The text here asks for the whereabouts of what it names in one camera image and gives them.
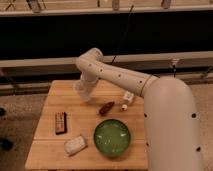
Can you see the translucent white cup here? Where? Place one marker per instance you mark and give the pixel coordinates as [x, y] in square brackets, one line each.
[83, 90]

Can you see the black chair wheel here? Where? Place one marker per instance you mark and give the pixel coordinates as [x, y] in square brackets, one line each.
[5, 144]

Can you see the green ceramic bowl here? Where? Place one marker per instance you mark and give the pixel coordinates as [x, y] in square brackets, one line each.
[112, 138]

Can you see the wooden table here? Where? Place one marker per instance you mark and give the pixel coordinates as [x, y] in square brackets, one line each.
[47, 149]

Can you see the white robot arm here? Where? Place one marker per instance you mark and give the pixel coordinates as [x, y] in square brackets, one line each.
[171, 120]

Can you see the brown chocolate bar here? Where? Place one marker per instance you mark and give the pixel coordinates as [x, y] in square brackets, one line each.
[60, 123]

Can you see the white tube with cap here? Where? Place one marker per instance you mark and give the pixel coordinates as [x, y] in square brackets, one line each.
[127, 100]

